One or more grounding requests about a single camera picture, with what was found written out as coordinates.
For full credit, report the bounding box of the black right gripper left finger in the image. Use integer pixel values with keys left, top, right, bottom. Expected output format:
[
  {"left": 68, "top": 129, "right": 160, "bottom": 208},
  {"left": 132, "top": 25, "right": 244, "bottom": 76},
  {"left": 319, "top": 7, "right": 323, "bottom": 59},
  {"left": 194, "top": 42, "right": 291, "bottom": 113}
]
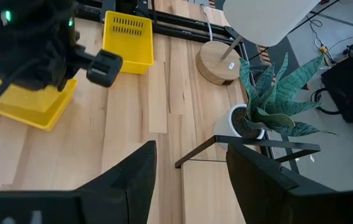
[{"left": 75, "top": 139, "right": 158, "bottom": 224}]

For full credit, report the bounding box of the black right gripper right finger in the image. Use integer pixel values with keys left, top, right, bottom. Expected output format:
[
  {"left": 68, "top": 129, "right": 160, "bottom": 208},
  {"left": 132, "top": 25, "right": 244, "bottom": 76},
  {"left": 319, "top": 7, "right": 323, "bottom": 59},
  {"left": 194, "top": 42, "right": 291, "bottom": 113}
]
[{"left": 226, "top": 143, "right": 300, "bottom": 224}]

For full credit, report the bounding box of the yellow plastic basket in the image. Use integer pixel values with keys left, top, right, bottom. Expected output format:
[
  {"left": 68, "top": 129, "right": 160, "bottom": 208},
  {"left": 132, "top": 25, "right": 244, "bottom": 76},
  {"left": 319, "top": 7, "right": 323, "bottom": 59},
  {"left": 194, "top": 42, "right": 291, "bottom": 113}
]
[
  {"left": 101, "top": 10, "right": 155, "bottom": 75},
  {"left": 0, "top": 55, "right": 78, "bottom": 132}
]

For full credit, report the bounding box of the white plant pot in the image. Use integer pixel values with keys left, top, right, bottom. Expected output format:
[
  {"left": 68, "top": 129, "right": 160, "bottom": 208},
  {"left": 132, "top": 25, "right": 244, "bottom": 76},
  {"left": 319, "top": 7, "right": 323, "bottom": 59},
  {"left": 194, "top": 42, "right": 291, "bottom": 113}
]
[{"left": 213, "top": 103, "right": 266, "bottom": 152}]

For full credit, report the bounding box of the green snake plant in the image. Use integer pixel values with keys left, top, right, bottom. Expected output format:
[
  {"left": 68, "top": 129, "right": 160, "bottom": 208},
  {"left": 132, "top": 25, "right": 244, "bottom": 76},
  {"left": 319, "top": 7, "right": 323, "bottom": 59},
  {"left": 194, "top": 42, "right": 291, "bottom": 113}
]
[{"left": 238, "top": 52, "right": 339, "bottom": 138}]

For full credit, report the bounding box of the round wooden lamp base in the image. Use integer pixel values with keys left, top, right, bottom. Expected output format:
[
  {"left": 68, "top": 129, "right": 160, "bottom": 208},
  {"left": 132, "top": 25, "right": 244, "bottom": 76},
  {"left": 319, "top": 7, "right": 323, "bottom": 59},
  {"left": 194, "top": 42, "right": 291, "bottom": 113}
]
[{"left": 195, "top": 40, "right": 242, "bottom": 86}]

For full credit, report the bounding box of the black box on floor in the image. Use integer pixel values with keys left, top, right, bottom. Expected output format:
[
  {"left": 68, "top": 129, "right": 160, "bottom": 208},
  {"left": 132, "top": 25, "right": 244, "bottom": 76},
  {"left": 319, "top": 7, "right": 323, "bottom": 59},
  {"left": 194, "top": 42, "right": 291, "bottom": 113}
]
[{"left": 320, "top": 43, "right": 353, "bottom": 124}]

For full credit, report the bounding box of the metal lamp pole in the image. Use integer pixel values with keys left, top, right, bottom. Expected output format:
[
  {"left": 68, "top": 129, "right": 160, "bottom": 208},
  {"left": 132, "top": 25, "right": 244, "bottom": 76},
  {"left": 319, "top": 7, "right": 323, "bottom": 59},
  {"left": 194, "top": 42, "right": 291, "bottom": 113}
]
[{"left": 219, "top": 34, "right": 244, "bottom": 62}]

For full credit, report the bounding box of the white cylindrical lamp shade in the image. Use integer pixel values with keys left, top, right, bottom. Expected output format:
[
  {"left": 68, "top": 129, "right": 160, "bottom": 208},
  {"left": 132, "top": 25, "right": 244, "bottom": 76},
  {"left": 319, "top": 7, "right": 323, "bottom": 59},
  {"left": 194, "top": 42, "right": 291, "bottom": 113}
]
[{"left": 222, "top": 0, "right": 321, "bottom": 48}]

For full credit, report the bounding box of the black metal shelf frame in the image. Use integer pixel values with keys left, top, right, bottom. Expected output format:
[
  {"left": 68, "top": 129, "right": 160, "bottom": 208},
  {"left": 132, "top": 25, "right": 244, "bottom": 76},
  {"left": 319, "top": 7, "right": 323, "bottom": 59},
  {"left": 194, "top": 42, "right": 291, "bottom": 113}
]
[{"left": 174, "top": 134, "right": 321, "bottom": 169}]

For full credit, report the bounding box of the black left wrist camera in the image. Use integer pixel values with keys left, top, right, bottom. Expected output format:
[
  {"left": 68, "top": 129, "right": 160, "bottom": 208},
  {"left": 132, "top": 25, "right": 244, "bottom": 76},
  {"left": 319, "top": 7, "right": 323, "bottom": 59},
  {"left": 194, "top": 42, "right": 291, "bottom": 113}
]
[{"left": 70, "top": 45, "right": 124, "bottom": 88}]

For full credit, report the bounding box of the black floor cable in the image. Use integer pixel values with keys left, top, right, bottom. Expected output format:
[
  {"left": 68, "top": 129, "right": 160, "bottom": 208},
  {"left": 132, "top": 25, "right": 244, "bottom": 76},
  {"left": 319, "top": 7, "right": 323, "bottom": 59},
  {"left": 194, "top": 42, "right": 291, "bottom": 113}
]
[{"left": 309, "top": 86, "right": 342, "bottom": 116}]

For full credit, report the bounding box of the black table frame rail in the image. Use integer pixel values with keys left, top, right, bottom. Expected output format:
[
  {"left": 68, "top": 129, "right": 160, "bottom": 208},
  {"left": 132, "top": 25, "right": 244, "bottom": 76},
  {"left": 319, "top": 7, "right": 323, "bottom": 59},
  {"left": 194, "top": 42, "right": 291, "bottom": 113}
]
[{"left": 73, "top": 0, "right": 243, "bottom": 45}]

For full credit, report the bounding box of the white floor cable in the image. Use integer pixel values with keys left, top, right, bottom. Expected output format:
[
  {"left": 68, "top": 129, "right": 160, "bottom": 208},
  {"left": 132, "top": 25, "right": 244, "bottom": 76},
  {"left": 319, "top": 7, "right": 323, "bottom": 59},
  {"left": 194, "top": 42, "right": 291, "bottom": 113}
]
[{"left": 307, "top": 17, "right": 336, "bottom": 65}]

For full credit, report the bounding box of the white lamp cable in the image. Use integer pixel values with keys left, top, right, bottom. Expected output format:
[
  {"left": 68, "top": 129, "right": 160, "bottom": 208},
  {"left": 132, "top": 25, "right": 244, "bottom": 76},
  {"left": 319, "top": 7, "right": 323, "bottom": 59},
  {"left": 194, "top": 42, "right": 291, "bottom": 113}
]
[{"left": 200, "top": 4, "right": 215, "bottom": 43}]

